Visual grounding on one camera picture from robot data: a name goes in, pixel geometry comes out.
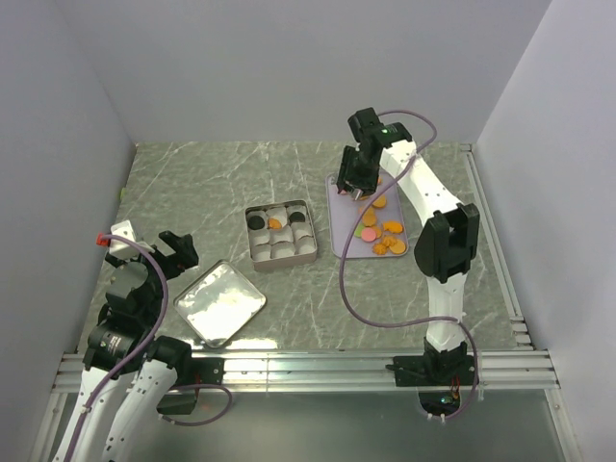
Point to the green round cookie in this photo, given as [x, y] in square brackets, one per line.
[358, 230]

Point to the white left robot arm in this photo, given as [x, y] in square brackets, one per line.
[136, 305]

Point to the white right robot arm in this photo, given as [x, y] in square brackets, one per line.
[386, 156]

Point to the orange flower cookie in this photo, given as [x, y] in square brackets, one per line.
[388, 240]
[380, 249]

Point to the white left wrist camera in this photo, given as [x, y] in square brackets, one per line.
[119, 248]

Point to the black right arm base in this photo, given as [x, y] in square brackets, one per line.
[423, 372]

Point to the pink round cookie lower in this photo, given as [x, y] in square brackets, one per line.
[369, 235]

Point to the square cookie tin box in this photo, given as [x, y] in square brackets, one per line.
[293, 245]

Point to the aluminium mounting rail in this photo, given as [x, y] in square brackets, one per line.
[331, 371]

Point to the plain orange round cookie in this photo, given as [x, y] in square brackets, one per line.
[369, 219]

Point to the lavender plastic tray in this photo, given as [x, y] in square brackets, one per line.
[343, 211]

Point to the black round cookie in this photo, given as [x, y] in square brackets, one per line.
[296, 217]
[256, 223]

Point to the orange fish cookie lower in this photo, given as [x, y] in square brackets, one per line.
[394, 227]

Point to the orange dotted round cookie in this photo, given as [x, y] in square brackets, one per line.
[397, 247]

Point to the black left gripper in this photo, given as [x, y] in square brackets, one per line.
[183, 256]

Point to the silver tin lid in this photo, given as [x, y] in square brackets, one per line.
[219, 303]

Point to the orange round biscuit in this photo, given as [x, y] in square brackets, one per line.
[380, 202]

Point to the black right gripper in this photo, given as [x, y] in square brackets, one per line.
[366, 186]

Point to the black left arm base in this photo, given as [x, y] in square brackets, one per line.
[201, 371]

